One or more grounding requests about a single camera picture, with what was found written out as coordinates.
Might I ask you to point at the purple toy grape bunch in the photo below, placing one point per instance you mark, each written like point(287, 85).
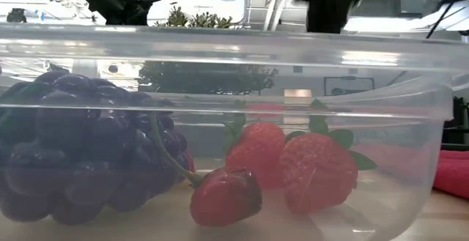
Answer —
point(73, 142)

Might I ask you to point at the small leafy toy strawberry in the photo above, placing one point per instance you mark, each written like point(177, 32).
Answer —
point(315, 175)

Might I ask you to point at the red toy cherry with stem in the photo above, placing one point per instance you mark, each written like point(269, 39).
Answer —
point(223, 197)

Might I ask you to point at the clear plastic tupperware container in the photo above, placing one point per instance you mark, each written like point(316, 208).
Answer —
point(384, 87)

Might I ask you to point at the black framed board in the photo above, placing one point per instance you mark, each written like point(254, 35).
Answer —
point(348, 77)

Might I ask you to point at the large red toy strawberry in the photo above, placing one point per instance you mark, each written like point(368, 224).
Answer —
point(260, 153)

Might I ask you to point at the red folded cloth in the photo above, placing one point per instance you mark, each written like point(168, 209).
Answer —
point(454, 175)

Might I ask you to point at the black metal table frame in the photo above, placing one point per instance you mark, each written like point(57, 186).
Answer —
point(458, 124)

